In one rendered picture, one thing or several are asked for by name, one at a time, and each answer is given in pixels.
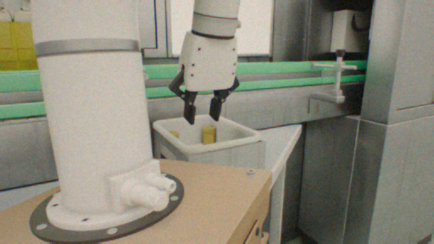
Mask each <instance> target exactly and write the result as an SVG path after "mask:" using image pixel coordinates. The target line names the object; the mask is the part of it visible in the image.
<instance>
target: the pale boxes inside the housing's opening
mask: <svg viewBox="0 0 434 244"><path fill-rule="evenodd" d="M375 3H376V0H373V10H372V13H366V12H360V11H354V10H342V11H337V12H334V14H333V28H332V35H331V53H335V52H336V49H346V53H367V52H368V50H367V47H368V43H369V40H370V34H371V29H372V24H373V19H374V18H373V13H374V8H375ZM353 14H355V24H356V26H357V27H358V28H363V27H366V26H367V25H370V28H369V29H368V30H366V31H354V30H353V28H352V17H353Z"/></svg>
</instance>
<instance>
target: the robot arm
mask: <svg viewBox="0 0 434 244"><path fill-rule="evenodd" d="M22 1H24V2H28V3H31V27H32V33H31V34H32V38H33V42H34V46H35V54H36V58H37V66H38V69H39V73H40V77H41V85H42V91H43V99H44V103H45V107H46V110H47V121H48V125H49V129H50V136H51V140H52V144H53V154H54V158H55V162H56V166H57V170H58V180H59V184H60V188H61V192H59V193H58V194H57V195H55V197H53V198H52V200H51V202H49V203H48V205H47V208H46V210H47V217H48V221H49V222H50V223H51V224H53V225H55V226H56V227H59V228H62V229H66V230H98V229H100V230H102V229H106V228H109V227H113V226H118V225H122V224H124V223H129V222H131V221H132V220H135V219H139V218H141V217H142V216H145V215H147V214H149V213H151V212H152V211H161V210H162V209H165V207H166V206H167V205H168V203H169V200H170V199H169V196H170V194H171V193H173V191H175V189H176V183H175V182H174V181H173V180H170V179H167V178H165V177H164V175H162V174H161V172H160V165H159V160H156V159H153V149H152V143H151V136H150V130H149V123H148V111H147V99H146V92H145V80H144V74H143V67H142V52H141V45H140V39H139V24H138V16H137V0H22ZM240 3H241V0H194V8H193V15H192V29H191V31H186V35H185V38H184V41H183V43H182V47H181V56H180V60H179V65H178V70H177V76H176V77H175V78H174V79H173V81H172V82H171V83H170V84H169V89H170V90H171V91H172V92H173V93H174V94H176V95H177V96H178V97H180V98H181V99H182V100H183V101H184V119H186V121H187V122H188V123H189V124H190V125H194V121H195V115H196V109H197V107H196V106H194V105H193V104H194V102H195V100H196V97H197V94H198V92H200V91H211V90H213V92H214V97H212V98H211V102H210V106H209V116H210V117H211V118H212V119H213V120H214V121H215V122H218V121H219V118H220V115H221V106H222V103H224V102H225V98H226V97H229V96H230V94H231V93H232V91H234V90H236V89H237V88H238V87H239V86H240V83H239V81H238V80H237V77H236V64H237V36H235V33H236V29H237V28H241V27H242V22H241V21H240V20H238V18H237V16H238V12H239V8H240ZM181 84H185V88H186V89H185V92H184V91H183V90H181V89H180V86H181Z"/></svg>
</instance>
